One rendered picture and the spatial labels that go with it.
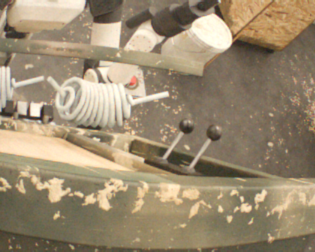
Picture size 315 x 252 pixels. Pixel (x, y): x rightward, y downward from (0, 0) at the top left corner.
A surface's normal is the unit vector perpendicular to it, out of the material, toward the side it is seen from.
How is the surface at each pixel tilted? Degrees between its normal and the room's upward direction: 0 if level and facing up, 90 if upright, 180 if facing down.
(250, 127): 0
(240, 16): 90
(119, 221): 33
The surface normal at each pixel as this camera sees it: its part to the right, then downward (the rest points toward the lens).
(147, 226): 0.48, 0.12
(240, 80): 0.48, -0.44
